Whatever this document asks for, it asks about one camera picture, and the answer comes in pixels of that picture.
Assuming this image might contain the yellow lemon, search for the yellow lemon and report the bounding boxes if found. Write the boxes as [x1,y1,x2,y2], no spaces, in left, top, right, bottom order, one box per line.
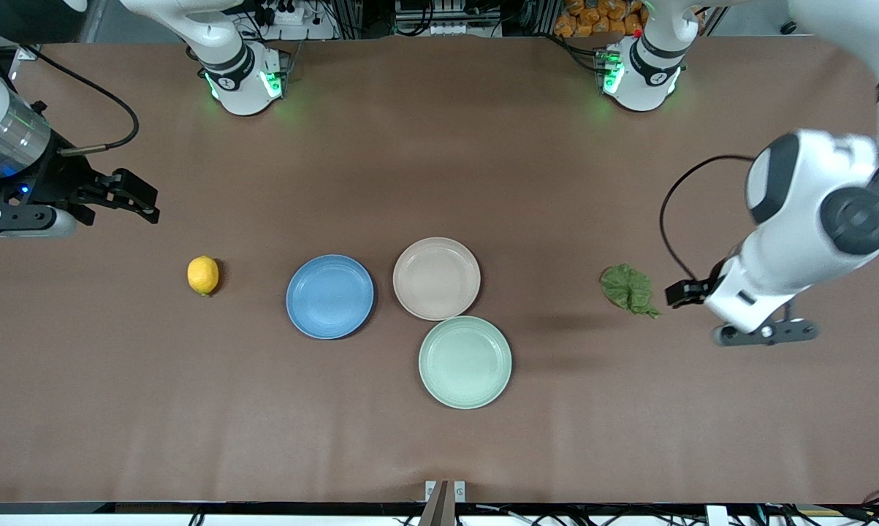
[187,255,220,297]

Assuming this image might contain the blue plate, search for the blue plate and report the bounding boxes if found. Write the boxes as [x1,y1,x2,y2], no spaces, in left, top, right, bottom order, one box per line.
[286,254,376,340]

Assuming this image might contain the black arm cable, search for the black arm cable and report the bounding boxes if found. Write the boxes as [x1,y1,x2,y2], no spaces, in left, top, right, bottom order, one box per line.
[659,153,758,284]
[21,45,141,156]

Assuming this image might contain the metal table edge bracket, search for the metal table edge bracket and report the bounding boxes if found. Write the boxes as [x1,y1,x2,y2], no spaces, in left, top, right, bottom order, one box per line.
[419,479,467,526]

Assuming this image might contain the beige plate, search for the beige plate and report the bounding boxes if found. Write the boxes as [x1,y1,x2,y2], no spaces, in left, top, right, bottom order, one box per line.
[392,237,482,321]

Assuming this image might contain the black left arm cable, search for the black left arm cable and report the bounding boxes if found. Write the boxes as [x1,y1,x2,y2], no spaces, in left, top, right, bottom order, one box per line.
[659,153,758,284]

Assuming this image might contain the orange snack bag pile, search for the orange snack bag pile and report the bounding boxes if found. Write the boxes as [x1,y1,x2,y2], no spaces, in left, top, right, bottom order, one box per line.
[554,0,646,39]

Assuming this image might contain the white power strip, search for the white power strip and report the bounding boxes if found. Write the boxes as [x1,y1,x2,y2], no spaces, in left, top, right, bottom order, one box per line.
[253,0,338,42]

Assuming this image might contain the mint green plate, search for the mint green plate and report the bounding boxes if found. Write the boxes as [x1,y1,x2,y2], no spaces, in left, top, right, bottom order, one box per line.
[418,315,513,410]

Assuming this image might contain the green lettuce leaf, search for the green lettuce leaf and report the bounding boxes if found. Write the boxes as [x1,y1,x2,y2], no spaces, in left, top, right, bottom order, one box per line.
[600,264,662,319]

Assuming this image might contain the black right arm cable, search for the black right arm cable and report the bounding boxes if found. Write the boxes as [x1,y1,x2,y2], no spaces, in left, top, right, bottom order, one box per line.
[21,45,141,156]

